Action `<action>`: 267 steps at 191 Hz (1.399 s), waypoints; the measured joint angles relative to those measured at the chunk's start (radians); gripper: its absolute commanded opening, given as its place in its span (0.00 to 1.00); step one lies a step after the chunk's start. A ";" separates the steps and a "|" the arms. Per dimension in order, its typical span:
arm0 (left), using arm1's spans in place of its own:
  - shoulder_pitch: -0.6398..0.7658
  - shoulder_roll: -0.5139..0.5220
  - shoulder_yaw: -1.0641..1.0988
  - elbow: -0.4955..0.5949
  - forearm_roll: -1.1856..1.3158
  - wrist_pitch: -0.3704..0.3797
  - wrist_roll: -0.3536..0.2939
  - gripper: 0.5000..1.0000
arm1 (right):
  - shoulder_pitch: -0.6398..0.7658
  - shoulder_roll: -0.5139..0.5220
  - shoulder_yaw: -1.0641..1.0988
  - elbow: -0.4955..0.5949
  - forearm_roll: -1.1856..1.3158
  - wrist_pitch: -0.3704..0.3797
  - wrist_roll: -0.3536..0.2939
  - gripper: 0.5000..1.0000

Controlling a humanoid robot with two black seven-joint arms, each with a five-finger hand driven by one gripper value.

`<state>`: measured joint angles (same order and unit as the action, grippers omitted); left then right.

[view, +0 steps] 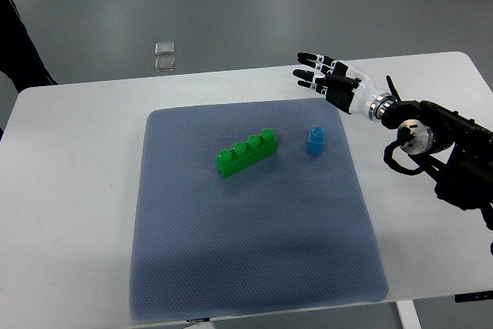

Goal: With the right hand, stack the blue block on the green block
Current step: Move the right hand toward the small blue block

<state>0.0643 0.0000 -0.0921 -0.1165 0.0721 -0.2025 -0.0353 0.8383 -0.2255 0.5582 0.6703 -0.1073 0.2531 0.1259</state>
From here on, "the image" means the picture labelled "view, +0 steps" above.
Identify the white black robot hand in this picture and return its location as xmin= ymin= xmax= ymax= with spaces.
xmin=293 ymin=52 xmax=396 ymax=122

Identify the blue toy block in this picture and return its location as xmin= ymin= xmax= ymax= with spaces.
xmin=306 ymin=126 xmax=325 ymax=155

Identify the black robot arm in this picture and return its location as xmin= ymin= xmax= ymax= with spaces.
xmin=381 ymin=76 xmax=492 ymax=229

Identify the green four-stud toy block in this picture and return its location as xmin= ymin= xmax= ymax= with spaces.
xmin=216 ymin=128 xmax=278 ymax=178

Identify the blue-grey mesh mat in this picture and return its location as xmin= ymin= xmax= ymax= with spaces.
xmin=129 ymin=98 xmax=388 ymax=321

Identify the upper metal floor plate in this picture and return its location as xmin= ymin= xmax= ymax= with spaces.
xmin=155 ymin=42 xmax=175 ymax=55

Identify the white table leg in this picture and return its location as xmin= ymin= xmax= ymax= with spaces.
xmin=395 ymin=300 xmax=421 ymax=329

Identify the black table control panel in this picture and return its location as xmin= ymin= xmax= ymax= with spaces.
xmin=454 ymin=290 xmax=493 ymax=303

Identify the black object at left edge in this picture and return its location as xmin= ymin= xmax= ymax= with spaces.
xmin=1 ymin=0 xmax=57 ymax=92

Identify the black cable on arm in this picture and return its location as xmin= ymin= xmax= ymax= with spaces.
xmin=382 ymin=139 xmax=427 ymax=176

